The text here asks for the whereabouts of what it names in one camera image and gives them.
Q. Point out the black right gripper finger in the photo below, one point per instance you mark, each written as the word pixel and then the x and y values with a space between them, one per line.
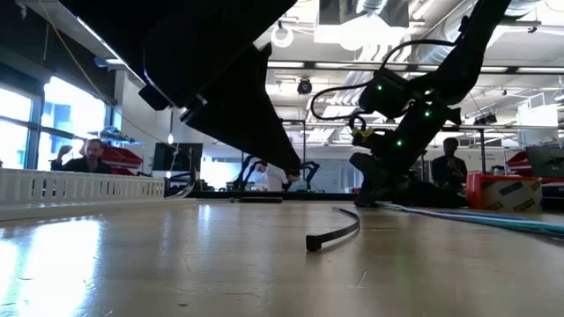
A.
pixel 370 193

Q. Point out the black dome camera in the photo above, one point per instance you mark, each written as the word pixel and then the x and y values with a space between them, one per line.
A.
pixel 304 86

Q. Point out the red black tool case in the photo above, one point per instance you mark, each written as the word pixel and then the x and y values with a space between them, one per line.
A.
pixel 517 165

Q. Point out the black monitor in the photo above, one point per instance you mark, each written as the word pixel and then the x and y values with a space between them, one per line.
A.
pixel 180 156

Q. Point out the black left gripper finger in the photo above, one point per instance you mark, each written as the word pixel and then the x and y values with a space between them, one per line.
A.
pixel 247 114

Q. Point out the black work glove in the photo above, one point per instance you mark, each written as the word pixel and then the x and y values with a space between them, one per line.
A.
pixel 436 196

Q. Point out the grey crate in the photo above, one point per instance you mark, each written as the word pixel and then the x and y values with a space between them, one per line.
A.
pixel 546 162

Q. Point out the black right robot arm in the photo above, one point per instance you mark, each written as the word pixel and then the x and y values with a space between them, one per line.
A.
pixel 462 66

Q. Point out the white duct cover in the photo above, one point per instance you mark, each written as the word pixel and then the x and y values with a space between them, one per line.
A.
pixel 66 211

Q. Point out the black rig camera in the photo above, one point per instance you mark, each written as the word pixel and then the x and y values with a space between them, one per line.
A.
pixel 484 119

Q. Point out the black beam with light strips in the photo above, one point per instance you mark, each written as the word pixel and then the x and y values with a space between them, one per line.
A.
pixel 335 65

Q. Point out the clear safety glasses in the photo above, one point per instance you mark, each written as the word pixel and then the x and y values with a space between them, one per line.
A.
pixel 189 189

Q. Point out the person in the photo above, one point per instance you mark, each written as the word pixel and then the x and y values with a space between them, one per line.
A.
pixel 277 178
pixel 90 165
pixel 449 169

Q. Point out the black zip tie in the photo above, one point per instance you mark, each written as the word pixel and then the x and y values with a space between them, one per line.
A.
pixel 339 231

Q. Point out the red and white box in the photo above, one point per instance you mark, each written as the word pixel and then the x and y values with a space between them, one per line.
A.
pixel 506 193

